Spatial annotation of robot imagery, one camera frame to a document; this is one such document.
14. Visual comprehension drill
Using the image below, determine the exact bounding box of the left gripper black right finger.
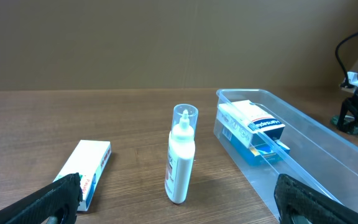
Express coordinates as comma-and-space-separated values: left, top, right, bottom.
274, 174, 358, 224

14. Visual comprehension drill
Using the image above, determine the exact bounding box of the dark green round-logo box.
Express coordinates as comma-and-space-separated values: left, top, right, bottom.
330, 115, 358, 135

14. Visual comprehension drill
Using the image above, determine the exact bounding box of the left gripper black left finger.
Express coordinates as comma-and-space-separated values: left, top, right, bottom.
0, 173, 83, 224

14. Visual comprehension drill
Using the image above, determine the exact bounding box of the white spray bottle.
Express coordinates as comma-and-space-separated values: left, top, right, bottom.
164, 104, 198, 204

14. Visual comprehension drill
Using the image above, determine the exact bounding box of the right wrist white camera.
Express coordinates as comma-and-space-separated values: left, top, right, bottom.
340, 72, 358, 93

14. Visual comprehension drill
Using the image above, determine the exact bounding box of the right black cable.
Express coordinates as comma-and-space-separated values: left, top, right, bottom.
334, 24, 358, 86

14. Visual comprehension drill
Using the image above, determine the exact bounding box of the white Hansaplast box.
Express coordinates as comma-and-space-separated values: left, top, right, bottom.
217, 100, 285, 148

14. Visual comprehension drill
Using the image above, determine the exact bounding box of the white green medicine box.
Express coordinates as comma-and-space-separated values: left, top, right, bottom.
53, 140, 112, 212

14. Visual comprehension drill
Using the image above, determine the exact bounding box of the blue VapoDrops box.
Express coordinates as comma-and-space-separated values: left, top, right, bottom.
222, 127, 283, 166

